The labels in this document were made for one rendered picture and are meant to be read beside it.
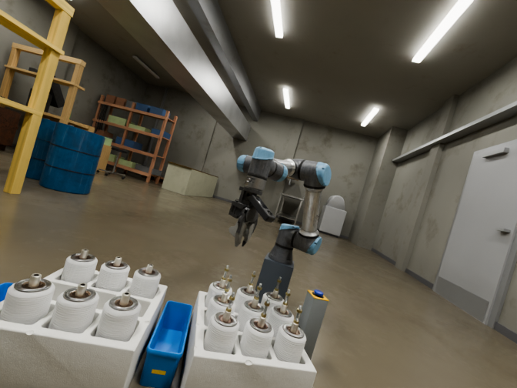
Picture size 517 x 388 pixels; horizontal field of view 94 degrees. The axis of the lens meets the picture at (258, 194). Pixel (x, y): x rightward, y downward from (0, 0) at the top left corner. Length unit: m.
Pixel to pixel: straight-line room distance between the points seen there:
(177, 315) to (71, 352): 0.45
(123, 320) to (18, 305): 0.25
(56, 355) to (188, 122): 9.28
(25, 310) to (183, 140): 9.06
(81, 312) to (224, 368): 0.42
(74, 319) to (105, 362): 0.14
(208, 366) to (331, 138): 8.29
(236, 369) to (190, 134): 9.14
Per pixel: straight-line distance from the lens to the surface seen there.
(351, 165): 8.67
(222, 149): 9.05
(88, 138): 3.61
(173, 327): 1.21
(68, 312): 0.85
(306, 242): 1.40
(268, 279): 1.50
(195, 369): 0.85
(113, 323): 0.82
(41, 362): 0.90
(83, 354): 0.85
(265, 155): 0.85
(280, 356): 0.93
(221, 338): 0.84
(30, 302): 0.89
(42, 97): 3.12
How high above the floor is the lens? 0.67
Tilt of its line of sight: 1 degrees down
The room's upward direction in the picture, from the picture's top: 17 degrees clockwise
